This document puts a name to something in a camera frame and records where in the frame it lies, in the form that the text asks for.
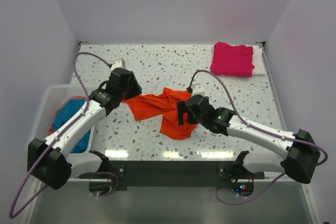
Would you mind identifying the orange t-shirt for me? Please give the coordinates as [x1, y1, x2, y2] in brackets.
[123, 88, 196, 140]

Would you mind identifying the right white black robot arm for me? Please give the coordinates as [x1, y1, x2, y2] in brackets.
[177, 95, 321, 184]

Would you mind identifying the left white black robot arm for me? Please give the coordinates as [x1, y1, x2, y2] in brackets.
[27, 68, 142, 190]

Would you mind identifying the blue t-shirt in basket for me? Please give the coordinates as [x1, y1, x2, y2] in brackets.
[54, 99, 91, 154]

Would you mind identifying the folded magenta t-shirt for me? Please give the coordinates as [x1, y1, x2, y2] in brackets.
[210, 41, 254, 78]

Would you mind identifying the folded white t-shirt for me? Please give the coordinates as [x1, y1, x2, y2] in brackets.
[252, 45, 266, 76]

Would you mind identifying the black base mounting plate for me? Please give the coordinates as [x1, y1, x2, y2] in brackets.
[88, 159, 265, 197]

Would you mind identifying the pink garment in basket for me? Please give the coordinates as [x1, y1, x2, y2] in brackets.
[47, 96, 85, 135]

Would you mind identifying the white plastic laundry basket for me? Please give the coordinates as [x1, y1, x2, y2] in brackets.
[34, 84, 97, 156]

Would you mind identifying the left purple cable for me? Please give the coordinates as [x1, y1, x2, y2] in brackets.
[9, 52, 120, 219]

